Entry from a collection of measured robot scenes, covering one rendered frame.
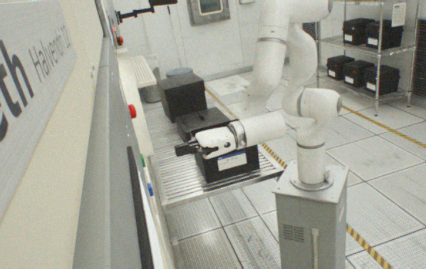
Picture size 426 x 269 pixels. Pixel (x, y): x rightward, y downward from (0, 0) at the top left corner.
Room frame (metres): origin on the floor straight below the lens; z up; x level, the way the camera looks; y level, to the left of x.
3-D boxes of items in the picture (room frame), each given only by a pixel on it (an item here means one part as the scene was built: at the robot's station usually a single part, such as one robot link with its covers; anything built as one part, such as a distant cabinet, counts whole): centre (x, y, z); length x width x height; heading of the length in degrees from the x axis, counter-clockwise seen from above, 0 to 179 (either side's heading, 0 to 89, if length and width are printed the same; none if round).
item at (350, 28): (3.97, -1.89, 0.81); 0.30 x 0.28 x 0.26; 7
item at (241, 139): (0.92, -0.07, 1.20); 0.09 x 0.03 x 0.08; 12
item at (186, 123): (1.96, 0.04, 0.83); 0.29 x 0.29 x 0.13; 14
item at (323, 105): (1.25, -0.44, 1.07); 0.19 x 0.12 x 0.24; 52
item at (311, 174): (1.27, -0.41, 0.85); 0.19 x 0.19 x 0.18
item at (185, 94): (2.39, 0.16, 0.89); 0.29 x 0.29 x 0.25; 15
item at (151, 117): (1.96, 0.11, 0.38); 1.30 x 0.60 x 0.76; 12
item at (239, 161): (1.54, -0.05, 0.85); 0.28 x 0.28 x 0.17; 11
